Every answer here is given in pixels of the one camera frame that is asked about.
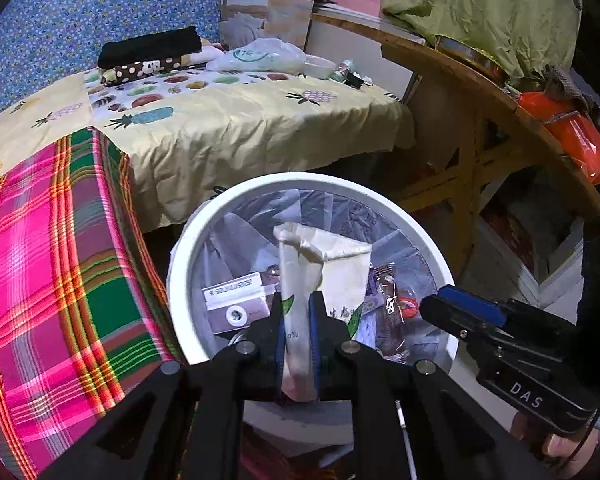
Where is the patterned white paper carton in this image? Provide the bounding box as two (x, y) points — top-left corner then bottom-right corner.
(273, 222), (372, 403)

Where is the white round trash bin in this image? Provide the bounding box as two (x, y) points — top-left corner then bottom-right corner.
(166, 172), (457, 446)

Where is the person right hand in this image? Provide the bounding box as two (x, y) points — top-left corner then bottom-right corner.
(510, 412), (600, 479)

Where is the pink plaid tablecloth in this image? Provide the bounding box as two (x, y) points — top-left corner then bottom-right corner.
(0, 128), (182, 479)

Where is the yellow pineapple bed sheet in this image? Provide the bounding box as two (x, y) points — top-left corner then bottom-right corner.
(0, 68), (415, 231)

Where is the orange plastic bag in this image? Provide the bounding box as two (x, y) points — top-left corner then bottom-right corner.
(517, 91), (600, 185)

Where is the wooden round side table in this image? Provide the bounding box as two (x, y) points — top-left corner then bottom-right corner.
(312, 14), (600, 276)

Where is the white plastic bag on bed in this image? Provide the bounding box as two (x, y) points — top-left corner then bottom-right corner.
(206, 38), (337, 79)

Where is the polka dot brown cloth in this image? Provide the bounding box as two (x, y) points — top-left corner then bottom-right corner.
(99, 54), (193, 87)

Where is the black folded clothing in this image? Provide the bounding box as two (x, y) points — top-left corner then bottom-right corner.
(96, 26), (202, 70)

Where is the cardboard box with bag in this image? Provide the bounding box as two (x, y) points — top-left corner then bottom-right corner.
(219, 0), (321, 49)

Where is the green curtain cloth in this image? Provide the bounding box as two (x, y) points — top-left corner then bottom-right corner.
(380, 0), (582, 78)

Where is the blue floral mattress headboard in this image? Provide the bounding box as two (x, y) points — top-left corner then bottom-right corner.
(0, 0), (220, 113)

